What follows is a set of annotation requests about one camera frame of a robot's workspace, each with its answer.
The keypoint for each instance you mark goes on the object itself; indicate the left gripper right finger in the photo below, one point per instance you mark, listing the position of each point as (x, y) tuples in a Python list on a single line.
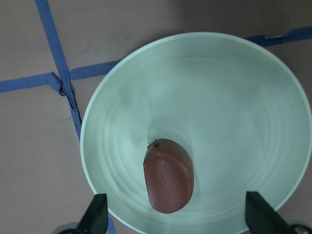
[(261, 218)]

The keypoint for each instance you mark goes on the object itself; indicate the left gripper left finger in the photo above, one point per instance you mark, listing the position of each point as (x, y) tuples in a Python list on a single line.
[(94, 220)]

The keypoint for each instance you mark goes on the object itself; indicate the red-brown bun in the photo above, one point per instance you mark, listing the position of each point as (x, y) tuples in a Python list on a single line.
[(169, 176)]

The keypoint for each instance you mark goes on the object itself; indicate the light green plate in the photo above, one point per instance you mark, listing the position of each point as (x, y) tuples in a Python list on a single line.
[(238, 110)]

